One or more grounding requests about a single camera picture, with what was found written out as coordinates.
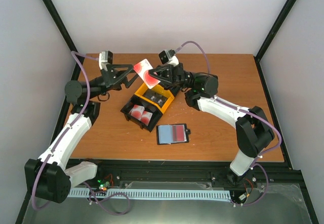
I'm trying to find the red white credit cards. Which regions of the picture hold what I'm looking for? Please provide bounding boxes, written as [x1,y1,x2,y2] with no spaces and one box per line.
[130,105,153,126]

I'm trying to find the black card holder wallet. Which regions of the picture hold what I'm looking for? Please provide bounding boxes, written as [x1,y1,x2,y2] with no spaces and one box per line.
[156,123,191,145]

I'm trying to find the black frame post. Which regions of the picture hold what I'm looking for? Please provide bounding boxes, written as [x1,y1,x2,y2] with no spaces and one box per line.
[255,0,308,61]
[31,0,82,61]

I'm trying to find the black vip cards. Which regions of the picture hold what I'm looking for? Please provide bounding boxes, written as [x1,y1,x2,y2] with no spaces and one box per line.
[149,94,167,107]

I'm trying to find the red white card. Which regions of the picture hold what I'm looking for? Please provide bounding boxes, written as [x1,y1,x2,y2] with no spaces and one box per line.
[133,59,160,89]
[172,124,187,143]

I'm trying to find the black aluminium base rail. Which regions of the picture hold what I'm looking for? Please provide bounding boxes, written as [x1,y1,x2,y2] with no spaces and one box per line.
[32,159,303,187]

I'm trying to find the yellow bin with black cards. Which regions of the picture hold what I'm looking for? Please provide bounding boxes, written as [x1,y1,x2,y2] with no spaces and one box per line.
[134,83,180,114]

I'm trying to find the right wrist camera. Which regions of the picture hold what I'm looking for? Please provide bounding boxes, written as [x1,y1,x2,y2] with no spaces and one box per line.
[158,49,179,67]

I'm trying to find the black frame post right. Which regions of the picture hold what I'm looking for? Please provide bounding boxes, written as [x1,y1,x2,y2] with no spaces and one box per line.
[255,0,308,61]

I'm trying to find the light blue cable duct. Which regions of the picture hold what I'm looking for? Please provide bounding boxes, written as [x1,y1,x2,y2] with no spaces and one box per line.
[67,186,231,201]

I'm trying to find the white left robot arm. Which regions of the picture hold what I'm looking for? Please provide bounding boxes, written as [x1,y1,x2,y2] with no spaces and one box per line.
[24,64,137,209]

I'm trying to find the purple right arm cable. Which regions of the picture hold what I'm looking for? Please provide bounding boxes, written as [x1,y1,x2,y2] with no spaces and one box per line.
[174,40,282,207]

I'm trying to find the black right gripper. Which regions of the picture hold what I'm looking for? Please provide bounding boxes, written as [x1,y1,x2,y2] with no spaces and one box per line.
[146,63,198,92]

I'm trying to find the black frame post left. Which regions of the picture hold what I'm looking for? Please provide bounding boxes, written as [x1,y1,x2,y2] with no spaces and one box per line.
[31,0,82,61]

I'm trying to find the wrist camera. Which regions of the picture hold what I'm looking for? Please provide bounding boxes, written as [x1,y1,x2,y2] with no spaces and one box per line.
[158,49,179,67]
[98,51,113,71]

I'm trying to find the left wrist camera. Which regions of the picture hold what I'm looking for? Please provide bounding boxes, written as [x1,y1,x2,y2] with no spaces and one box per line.
[98,51,113,71]

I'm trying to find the black bin with red cards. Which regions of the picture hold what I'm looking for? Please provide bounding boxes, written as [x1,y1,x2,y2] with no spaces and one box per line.
[121,95,163,132]

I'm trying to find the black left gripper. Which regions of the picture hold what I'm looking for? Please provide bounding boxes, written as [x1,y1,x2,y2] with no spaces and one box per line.
[89,64,142,100]

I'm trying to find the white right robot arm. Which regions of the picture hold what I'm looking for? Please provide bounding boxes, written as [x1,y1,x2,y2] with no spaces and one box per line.
[148,64,280,176]

